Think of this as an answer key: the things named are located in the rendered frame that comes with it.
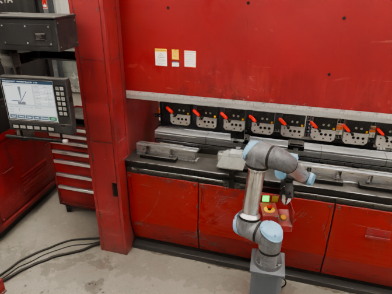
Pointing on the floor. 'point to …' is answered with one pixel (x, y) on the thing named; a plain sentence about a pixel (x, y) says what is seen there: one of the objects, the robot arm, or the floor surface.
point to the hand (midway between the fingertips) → (285, 203)
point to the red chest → (73, 168)
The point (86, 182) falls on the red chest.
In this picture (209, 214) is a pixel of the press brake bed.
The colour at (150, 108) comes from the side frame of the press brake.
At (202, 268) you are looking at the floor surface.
